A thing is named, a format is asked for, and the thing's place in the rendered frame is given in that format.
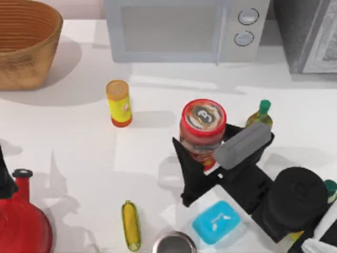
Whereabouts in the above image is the red lidded jar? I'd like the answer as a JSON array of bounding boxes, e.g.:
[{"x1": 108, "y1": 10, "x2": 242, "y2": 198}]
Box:
[{"x1": 180, "y1": 99, "x2": 227, "y2": 171}]

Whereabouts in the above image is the pale grey rounded box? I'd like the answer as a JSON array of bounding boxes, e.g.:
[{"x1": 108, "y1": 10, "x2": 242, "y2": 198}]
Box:
[{"x1": 214, "y1": 123, "x2": 272, "y2": 170}]

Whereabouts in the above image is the green capped yellow bottle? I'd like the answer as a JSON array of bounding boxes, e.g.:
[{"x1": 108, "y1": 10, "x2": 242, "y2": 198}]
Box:
[{"x1": 245, "y1": 99, "x2": 274, "y2": 129}]

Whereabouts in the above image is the light blue box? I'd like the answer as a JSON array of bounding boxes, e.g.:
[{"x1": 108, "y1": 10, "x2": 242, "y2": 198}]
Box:
[{"x1": 184, "y1": 199, "x2": 245, "y2": 249}]

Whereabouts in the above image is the metal cup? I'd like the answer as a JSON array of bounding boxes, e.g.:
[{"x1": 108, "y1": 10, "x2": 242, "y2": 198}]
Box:
[{"x1": 152, "y1": 231, "x2": 197, "y2": 253}]

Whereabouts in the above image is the yellow corn cob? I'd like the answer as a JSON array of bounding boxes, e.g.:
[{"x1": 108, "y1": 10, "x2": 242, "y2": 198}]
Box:
[{"x1": 121, "y1": 200, "x2": 143, "y2": 251}]

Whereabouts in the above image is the round microwave knob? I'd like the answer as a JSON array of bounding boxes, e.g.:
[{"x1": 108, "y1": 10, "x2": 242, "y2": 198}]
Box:
[
  {"x1": 237, "y1": 7, "x2": 260, "y2": 25},
  {"x1": 233, "y1": 30, "x2": 255, "y2": 47}
]

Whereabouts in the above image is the pale microwave oven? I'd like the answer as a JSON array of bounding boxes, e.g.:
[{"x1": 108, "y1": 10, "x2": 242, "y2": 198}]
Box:
[{"x1": 103, "y1": 0, "x2": 271, "y2": 66}]

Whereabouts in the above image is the yellow can with orange lid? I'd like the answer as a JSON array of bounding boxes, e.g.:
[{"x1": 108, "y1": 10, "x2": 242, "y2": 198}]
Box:
[{"x1": 105, "y1": 80, "x2": 133, "y2": 128}]

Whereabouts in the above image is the microwave glass door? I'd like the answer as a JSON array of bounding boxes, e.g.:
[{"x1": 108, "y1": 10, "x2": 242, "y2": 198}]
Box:
[{"x1": 104, "y1": 0, "x2": 227, "y2": 65}]

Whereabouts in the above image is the red bottle with black rim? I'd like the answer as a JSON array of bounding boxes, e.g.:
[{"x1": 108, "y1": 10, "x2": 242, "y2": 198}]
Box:
[{"x1": 0, "y1": 169, "x2": 54, "y2": 253}]

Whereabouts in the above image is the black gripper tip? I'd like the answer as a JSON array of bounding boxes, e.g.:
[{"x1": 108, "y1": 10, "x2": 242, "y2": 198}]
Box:
[{"x1": 0, "y1": 144, "x2": 19, "y2": 199}]

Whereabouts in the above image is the woven brown basket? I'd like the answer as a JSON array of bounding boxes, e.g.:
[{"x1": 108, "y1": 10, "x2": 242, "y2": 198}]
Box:
[{"x1": 0, "y1": 0, "x2": 64, "y2": 92}]

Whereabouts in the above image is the microwave door handle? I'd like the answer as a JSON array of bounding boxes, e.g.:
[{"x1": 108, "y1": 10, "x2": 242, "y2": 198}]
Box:
[{"x1": 215, "y1": 4, "x2": 227, "y2": 66}]

